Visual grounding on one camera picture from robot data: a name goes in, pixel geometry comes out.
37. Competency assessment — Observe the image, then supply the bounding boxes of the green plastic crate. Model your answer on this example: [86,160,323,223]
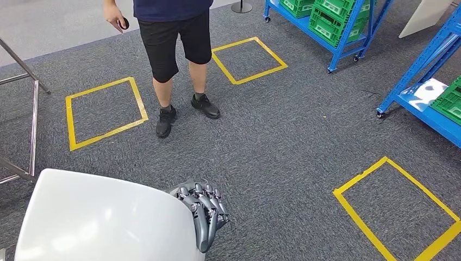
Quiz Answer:
[429,74,461,126]
[313,0,372,22]
[308,7,369,48]
[279,0,317,20]

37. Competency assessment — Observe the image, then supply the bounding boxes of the yellow floor tape outline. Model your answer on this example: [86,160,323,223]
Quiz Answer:
[65,76,149,152]
[210,36,289,86]
[332,156,461,261]

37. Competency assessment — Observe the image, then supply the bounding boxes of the white workbench table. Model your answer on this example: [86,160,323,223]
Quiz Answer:
[397,0,454,39]

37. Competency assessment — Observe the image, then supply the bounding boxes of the person's right hand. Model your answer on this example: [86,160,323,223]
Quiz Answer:
[103,0,129,34]

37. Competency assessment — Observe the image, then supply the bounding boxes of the person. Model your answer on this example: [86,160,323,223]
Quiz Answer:
[103,0,221,139]

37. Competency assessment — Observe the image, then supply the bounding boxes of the white plastic shell part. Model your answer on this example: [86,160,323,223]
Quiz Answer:
[14,168,206,261]

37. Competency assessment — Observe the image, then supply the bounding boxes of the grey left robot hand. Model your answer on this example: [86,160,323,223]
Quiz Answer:
[169,179,231,253]

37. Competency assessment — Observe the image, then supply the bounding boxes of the black stanchion base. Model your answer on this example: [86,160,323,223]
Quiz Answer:
[230,0,253,14]

